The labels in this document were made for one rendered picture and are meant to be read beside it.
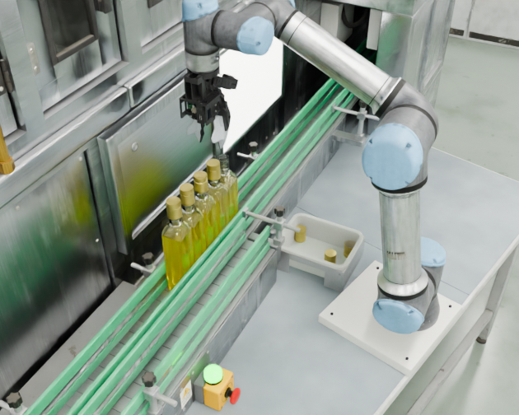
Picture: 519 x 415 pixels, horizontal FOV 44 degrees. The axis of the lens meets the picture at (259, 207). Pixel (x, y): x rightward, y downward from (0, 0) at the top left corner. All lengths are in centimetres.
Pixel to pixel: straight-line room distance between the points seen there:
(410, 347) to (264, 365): 37
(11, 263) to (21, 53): 42
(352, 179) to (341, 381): 84
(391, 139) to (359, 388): 67
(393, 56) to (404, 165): 109
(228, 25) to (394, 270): 64
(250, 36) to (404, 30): 104
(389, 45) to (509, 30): 292
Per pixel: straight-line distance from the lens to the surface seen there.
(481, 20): 519
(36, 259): 143
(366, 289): 182
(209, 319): 155
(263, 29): 131
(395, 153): 126
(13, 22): 122
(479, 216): 219
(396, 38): 229
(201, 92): 143
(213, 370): 153
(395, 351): 169
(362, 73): 140
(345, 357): 169
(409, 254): 143
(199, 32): 137
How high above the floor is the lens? 208
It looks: 39 degrees down
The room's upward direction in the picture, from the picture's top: straight up
